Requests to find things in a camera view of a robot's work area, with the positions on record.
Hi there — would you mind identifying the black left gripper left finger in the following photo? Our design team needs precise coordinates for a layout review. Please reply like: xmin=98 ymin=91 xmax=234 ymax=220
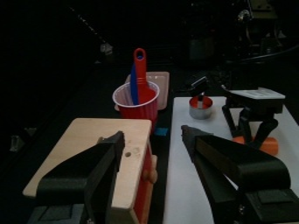
xmin=36 ymin=130 xmax=126 ymax=224

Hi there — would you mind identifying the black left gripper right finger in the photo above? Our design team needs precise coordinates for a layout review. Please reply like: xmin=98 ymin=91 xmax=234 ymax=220
xmin=180 ymin=124 xmax=293 ymax=224

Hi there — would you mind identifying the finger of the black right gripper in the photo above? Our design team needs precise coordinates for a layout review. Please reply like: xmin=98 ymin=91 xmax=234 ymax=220
xmin=237 ymin=108 xmax=280 ymax=150
xmin=220 ymin=104 xmax=238 ymax=138

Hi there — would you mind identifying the blue toy knife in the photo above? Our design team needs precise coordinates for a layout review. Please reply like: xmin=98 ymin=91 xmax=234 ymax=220
xmin=129 ymin=62 xmax=140 ymax=106

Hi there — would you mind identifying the orange toy cylinder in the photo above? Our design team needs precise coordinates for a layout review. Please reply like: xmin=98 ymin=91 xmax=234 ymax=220
xmin=230 ymin=136 xmax=280 ymax=157

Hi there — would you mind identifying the white cutting board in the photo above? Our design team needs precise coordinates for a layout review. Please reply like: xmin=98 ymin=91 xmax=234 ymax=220
xmin=162 ymin=95 xmax=299 ymax=224

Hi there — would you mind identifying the small blue block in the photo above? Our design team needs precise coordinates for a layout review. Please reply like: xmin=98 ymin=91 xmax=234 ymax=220
xmin=153 ymin=127 xmax=169 ymax=137

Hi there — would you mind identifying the red plastic cup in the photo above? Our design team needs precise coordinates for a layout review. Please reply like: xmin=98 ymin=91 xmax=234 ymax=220
xmin=110 ymin=80 xmax=161 ymax=130

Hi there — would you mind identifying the red toy spatula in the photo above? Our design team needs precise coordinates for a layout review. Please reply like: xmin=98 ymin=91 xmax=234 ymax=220
xmin=132 ymin=47 xmax=156 ymax=105

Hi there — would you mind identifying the metal ring cup red inside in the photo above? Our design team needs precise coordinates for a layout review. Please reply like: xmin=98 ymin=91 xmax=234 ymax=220
xmin=188 ymin=95 xmax=214 ymax=120

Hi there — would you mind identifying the black handled tool in ring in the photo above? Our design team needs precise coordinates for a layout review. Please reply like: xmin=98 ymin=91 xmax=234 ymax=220
xmin=189 ymin=76 xmax=209 ymax=109

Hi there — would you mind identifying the black cable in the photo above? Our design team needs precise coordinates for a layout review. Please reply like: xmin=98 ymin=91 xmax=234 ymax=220
xmin=237 ymin=45 xmax=299 ymax=64

